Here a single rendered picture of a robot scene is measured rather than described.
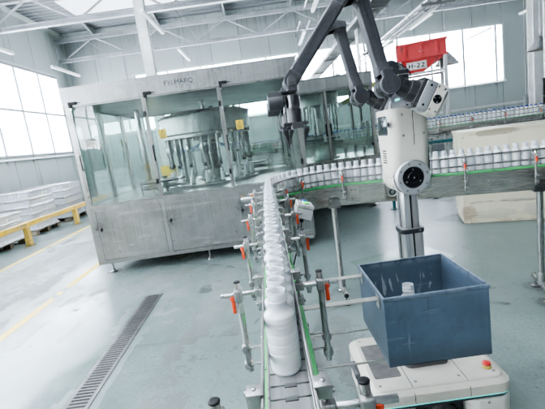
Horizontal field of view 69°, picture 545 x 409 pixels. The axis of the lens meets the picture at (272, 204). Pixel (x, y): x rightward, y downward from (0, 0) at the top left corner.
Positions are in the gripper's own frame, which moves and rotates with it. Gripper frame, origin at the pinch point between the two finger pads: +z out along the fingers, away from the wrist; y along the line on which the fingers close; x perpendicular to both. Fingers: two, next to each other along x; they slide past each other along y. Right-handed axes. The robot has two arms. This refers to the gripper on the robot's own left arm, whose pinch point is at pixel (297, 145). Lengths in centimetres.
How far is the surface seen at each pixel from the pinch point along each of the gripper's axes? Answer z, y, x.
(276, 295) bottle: 25, -14, -90
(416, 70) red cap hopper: -98, 285, 614
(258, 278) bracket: 29, -18, -67
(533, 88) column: -51, 678, 868
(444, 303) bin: 49, 34, -52
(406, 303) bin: 47, 23, -52
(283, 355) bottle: 36, -14, -91
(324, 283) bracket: 33, -2, -66
